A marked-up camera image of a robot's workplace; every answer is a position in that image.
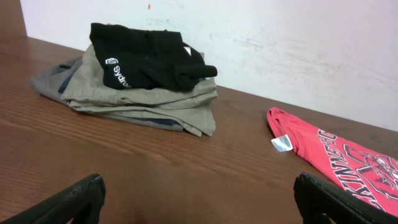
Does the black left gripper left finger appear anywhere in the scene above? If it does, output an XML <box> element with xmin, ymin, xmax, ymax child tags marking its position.
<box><xmin>1</xmin><ymin>174</ymin><xmax>106</xmax><ymax>224</ymax></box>

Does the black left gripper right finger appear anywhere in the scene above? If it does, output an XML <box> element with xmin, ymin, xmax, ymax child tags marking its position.
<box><xmin>294</xmin><ymin>172</ymin><xmax>397</xmax><ymax>224</ymax></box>

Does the red soccer t-shirt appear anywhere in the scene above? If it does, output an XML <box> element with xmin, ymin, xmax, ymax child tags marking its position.
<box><xmin>267</xmin><ymin>107</ymin><xmax>397</xmax><ymax>216</ymax></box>

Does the grey folded garment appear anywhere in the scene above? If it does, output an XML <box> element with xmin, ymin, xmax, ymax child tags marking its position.
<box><xmin>29</xmin><ymin>57</ymin><xmax>183</xmax><ymax>131</ymax></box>

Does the khaki folded garment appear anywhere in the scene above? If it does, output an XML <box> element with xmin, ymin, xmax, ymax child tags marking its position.
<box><xmin>62</xmin><ymin>45</ymin><xmax>217</xmax><ymax>137</ymax></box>

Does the black folded garment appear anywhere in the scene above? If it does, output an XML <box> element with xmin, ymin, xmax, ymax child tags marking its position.
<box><xmin>90</xmin><ymin>23</ymin><xmax>218</xmax><ymax>91</ymax></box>

